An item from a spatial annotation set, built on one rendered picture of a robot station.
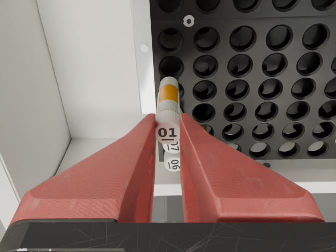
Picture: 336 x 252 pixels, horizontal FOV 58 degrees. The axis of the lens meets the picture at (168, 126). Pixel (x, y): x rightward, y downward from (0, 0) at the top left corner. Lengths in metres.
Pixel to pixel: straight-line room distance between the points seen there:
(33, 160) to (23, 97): 0.04
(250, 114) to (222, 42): 0.05
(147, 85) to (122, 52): 0.03
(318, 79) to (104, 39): 0.14
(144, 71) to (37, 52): 0.07
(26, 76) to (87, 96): 0.06
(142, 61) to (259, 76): 0.09
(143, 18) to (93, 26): 0.04
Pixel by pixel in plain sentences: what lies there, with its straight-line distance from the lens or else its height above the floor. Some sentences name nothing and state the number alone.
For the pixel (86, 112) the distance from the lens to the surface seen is 0.26.
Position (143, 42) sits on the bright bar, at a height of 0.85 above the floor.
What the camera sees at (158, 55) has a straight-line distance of 0.16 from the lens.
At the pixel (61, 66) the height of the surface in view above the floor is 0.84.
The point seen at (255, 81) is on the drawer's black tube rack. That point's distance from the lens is 0.17.
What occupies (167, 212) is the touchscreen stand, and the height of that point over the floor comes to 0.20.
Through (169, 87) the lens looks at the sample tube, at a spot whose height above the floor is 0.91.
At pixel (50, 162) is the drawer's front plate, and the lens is 0.24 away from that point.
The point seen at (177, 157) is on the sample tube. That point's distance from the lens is 0.18.
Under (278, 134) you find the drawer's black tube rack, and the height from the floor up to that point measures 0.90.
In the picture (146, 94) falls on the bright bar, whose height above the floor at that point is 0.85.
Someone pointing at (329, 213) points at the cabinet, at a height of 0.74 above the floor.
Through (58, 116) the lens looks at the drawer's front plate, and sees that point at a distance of 0.25.
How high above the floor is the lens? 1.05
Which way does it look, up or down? 57 degrees down
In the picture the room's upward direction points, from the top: 179 degrees counter-clockwise
